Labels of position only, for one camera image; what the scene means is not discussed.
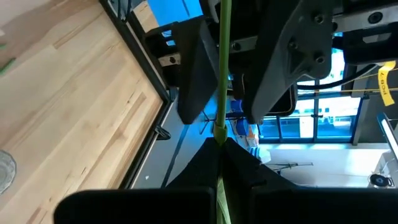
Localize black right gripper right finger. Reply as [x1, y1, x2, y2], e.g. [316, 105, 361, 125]
[220, 137, 398, 224]

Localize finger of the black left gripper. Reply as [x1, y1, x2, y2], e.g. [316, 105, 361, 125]
[242, 0, 335, 124]
[172, 16, 220, 125]

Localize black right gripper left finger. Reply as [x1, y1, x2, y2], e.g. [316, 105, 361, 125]
[52, 137, 221, 224]

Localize green flower stem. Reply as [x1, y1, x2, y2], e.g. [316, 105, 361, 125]
[213, 0, 233, 224]

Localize clear cut-glass vase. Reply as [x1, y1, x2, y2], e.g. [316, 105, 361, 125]
[0, 149, 17, 195]

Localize black round device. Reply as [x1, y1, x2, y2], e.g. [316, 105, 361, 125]
[368, 173, 395, 189]

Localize yellow cable label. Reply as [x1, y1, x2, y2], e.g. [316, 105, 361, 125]
[377, 60, 397, 107]

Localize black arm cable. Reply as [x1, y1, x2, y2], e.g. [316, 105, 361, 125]
[297, 63, 379, 91]

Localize black aluminium table frame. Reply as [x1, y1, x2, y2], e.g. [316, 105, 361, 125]
[99, 0, 174, 190]

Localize black frame clamp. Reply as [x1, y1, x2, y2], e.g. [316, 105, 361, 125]
[154, 124, 172, 141]

